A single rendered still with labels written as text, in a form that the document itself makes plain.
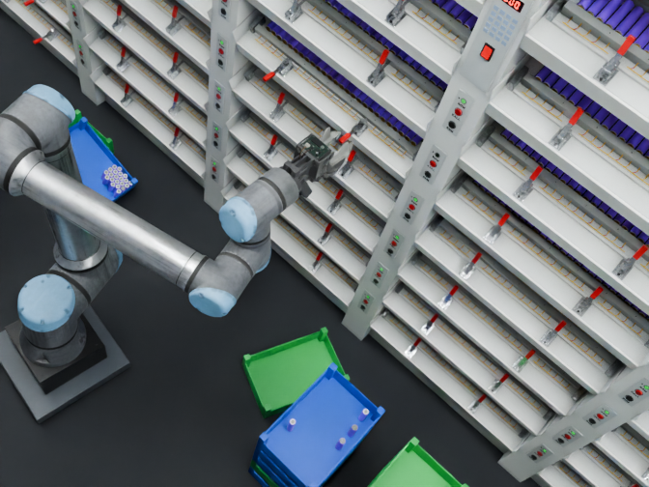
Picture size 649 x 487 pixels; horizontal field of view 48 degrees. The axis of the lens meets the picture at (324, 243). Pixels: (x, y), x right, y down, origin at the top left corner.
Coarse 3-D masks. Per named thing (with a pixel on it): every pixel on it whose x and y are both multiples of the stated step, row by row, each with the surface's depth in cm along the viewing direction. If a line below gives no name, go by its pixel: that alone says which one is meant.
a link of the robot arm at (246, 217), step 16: (240, 192) 155; (256, 192) 154; (272, 192) 155; (224, 208) 153; (240, 208) 151; (256, 208) 152; (272, 208) 155; (224, 224) 156; (240, 224) 151; (256, 224) 152; (240, 240) 155; (256, 240) 158
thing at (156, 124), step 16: (96, 80) 278; (112, 80) 276; (112, 96) 275; (128, 96) 272; (128, 112) 273; (144, 112) 273; (160, 112) 269; (144, 128) 274; (160, 128) 270; (176, 128) 261; (176, 144) 266; (192, 144) 266; (192, 160) 266
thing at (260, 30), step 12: (264, 36) 195; (276, 48) 195; (288, 48) 193; (300, 60) 192; (312, 72) 191; (312, 84) 191; (324, 84) 190; (336, 96) 190; (348, 96) 188; (360, 108) 187; (372, 120) 186; (372, 132) 187; (384, 132) 185; (396, 132) 184; (408, 144) 183
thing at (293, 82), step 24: (240, 24) 193; (264, 24) 198; (240, 48) 198; (264, 48) 196; (288, 72) 194; (312, 96) 192; (336, 120) 189; (360, 144) 188; (384, 144) 186; (384, 168) 189; (408, 168) 184
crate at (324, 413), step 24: (312, 384) 206; (336, 384) 213; (288, 408) 201; (312, 408) 208; (336, 408) 209; (360, 408) 210; (264, 432) 194; (288, 432) 203; (312, 432) 204; (336, 432) 205; (360, 432) 206; (288, 456) 200; (312, 456) 201; (336, 456) 202; (312, 480) 190
